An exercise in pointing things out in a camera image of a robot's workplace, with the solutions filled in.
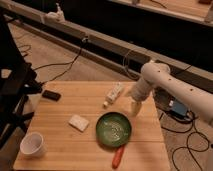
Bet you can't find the white tube bottle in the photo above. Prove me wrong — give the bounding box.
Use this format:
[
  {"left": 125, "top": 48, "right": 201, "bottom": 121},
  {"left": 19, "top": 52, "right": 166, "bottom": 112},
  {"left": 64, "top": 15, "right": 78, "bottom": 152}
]
[{"left": 103, "top": 82, "right": 124, "bottom": 108}]

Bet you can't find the black tripod stand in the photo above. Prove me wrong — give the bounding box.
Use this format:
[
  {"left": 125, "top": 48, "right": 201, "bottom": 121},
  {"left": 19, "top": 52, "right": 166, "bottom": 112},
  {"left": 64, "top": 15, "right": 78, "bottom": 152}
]
[{"left": 0, "top": 12, "right": 42, "bottom": 149}]

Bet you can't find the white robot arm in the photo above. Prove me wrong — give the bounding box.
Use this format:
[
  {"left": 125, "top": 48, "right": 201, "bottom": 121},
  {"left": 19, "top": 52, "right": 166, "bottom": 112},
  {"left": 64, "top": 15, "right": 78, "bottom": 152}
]
[{"left": 130, "top": 62, "right": 213, "bottom": 127}]

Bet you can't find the white sponge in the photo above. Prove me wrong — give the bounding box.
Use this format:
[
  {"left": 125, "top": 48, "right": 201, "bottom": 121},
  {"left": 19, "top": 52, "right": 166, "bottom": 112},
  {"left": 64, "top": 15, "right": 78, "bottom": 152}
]
[{"left": 69, "top": 115, "right": 89, "bottom": 132}]

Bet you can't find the blue power box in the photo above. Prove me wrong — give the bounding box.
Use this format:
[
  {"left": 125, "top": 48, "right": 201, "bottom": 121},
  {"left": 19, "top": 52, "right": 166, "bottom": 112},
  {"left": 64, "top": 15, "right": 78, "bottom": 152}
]
[{"left": 169, "top": 100, "right": 188, "bottom": 117}]

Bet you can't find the white paper cup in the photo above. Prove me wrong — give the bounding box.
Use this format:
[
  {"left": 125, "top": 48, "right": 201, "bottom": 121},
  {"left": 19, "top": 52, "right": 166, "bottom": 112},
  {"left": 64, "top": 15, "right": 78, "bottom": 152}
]
[{"left": 20, "top": 132, "right": 46, "bottom": 158}]

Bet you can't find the orange pan handle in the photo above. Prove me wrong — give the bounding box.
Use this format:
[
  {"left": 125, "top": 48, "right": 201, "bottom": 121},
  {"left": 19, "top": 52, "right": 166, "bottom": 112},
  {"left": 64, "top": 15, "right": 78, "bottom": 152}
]
[{"left": 112, "top": 145, "right": 125, "bottom": 169}]

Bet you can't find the white object on ledge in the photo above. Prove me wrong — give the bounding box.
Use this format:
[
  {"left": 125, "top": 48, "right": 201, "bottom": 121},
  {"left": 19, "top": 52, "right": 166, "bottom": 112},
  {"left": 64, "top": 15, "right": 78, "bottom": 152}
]
[{"left": 46, "top": 4, "right": 65, "bottom": 22}]

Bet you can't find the black cable tangle right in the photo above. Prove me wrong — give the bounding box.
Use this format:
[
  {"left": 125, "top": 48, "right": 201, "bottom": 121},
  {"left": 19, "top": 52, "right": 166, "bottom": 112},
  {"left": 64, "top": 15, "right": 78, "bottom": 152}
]
[{"left": 158, "top": 109, "right": 213, "bottom": 171}]

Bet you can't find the black floor cable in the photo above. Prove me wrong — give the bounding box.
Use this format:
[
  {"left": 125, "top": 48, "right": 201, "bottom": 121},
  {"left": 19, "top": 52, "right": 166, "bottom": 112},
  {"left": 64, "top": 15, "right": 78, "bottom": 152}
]
[{"left": 31, "top": 38, "right": 88, "bottom": 84}]

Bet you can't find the white ribbed gripper body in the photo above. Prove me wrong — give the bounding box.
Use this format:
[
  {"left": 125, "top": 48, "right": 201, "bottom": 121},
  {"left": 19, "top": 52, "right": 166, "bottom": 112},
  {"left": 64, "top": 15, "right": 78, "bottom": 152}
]
[{"left": 127, "top": 77, "right": 153, "bottom": 102}]

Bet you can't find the black rectangular remote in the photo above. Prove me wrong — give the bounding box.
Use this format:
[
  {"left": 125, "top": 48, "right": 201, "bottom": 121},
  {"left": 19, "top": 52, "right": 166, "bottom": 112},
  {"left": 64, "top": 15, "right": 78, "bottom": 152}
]
[{"left": 42, "top": 90, "right": 61, "bottom": 101}]

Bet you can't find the green frying pan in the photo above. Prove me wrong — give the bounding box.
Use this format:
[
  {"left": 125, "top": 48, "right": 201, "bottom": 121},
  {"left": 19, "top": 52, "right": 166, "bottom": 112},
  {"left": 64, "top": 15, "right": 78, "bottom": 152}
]
[{"left": 96, "top": 112, "right": 132, "bottom": 148}]

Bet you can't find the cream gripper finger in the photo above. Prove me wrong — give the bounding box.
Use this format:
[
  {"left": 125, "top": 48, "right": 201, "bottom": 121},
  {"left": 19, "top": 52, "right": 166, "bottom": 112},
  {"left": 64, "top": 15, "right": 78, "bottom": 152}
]
[{"left": 131, "top": 101, "right": 142, "bottom": 116}]

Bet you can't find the white looped cable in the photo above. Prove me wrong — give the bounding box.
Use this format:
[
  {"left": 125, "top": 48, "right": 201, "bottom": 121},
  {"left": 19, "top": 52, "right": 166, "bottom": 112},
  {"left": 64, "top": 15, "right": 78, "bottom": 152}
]
[{"left": 121, "top": 49, "right": 141, "bottom": 80}]

